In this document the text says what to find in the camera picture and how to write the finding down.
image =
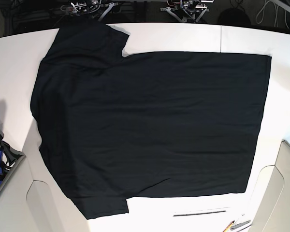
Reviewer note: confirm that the black T-shirt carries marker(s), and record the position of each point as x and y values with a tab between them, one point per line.
158	124

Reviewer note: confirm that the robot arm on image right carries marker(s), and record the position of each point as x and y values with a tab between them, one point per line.
187	11

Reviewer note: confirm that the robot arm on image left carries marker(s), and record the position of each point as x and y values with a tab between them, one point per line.
95	8

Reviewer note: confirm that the black ruler strip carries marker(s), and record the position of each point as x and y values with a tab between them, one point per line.
199	213

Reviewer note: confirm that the yellow pencil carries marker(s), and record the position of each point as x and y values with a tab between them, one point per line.
229	226

